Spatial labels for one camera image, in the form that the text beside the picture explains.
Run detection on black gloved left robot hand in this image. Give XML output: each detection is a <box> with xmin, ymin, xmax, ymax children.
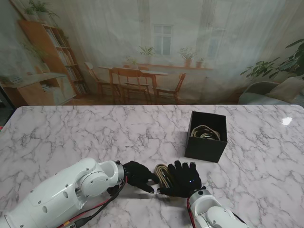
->
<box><xmin>122</xmin><ymin>161</ymin><xmax>159</xmax><ymax>194</ymax></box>

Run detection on red black arm cables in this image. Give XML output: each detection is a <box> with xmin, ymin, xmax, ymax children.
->
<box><xmin>54</xmin><ymin>177</ymin><xmax>128</xmax><ymax>228</ymax></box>
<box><xmin>186</xmin><ymin>197</ymin><xmax>198</xmax><ymax>228</ymax></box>

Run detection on dark brown woven belt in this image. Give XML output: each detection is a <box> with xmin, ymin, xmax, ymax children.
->
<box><xmin>198</xmin><ymin>130</ymin><xmax>214</xmax><ymax>140</ymax></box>

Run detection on black panel beside backdrop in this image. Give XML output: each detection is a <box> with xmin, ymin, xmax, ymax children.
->
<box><xmin>0</xmin><ymin>84</ymin><xmax>17</xmax><ymax>131</ymax></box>

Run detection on beige woven belt double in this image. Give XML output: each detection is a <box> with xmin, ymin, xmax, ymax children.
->
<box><xmin>154</xmin><ymin>163</ymin><xmax>177</xmax><ymax>189</ymax></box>
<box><xmin>190</xmin><ymin>124</ymin><xmax>222</xmax><ymax>141</ymax></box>

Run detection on red black left arm cables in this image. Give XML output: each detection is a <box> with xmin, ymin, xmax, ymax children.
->
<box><xmin>54</xmin><ymin>177</ymin><xmax>128</xmax><ymax>228</ymax></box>

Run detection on black belt storage box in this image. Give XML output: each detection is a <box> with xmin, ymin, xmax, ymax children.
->
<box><xmin>184</xmin><ymin>110</ymin><xmax>228</xmax><ymax>163</ymax></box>

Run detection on red black right arm cables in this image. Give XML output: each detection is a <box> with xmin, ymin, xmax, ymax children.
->
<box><xmin>186</xmin><ymin>197</ymin><xmax>198</xmax><ymax>228</ymax></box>

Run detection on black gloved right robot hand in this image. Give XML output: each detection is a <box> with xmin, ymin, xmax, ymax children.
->
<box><xmin>156</xmin><ymin>160</ymin><xmax>202</xmax><ymax>198</ymax></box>

